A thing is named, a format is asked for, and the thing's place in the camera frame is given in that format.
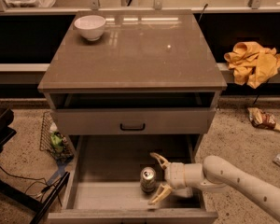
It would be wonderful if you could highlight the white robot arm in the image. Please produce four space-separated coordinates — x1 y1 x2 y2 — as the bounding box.
148 152 280 222

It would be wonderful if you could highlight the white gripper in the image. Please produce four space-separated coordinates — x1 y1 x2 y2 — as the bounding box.
148 152 190 205

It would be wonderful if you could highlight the wire basket with items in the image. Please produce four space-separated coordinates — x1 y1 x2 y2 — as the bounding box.
40 111 74 162

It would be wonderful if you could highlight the grey drawer cabinet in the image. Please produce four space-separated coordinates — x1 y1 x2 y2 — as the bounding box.
38 10 226 147

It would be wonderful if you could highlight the yellow crumpled cloth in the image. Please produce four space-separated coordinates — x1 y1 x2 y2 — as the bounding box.
224 41 280 89

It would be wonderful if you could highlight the green 7up soda can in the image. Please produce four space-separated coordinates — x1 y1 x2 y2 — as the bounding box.
140 167 156 193

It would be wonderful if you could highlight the top drawer with black handle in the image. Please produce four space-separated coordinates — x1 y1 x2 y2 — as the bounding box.
51 108 216 135

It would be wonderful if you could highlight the open middle drawer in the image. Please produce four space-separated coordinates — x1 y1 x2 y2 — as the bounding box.
48 134 217 224

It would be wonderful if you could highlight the black cable on floor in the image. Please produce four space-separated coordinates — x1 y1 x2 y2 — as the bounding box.
0 156 63 207

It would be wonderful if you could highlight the brown snack bag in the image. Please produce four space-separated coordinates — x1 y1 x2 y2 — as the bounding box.
247 107 280 132

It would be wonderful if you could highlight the black chair frame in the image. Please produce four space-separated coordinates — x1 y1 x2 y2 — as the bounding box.
0 109 65 224

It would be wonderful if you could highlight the white ceramic bowl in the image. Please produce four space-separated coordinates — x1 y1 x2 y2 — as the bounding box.
74 15 106 41

